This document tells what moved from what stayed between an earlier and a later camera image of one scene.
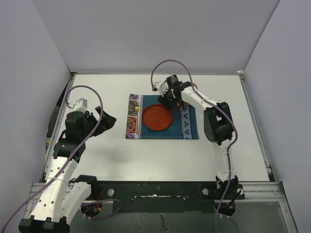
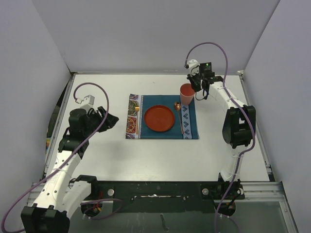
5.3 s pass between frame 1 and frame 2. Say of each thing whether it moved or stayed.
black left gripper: stayed
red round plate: stayed
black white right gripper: moved
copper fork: stayed
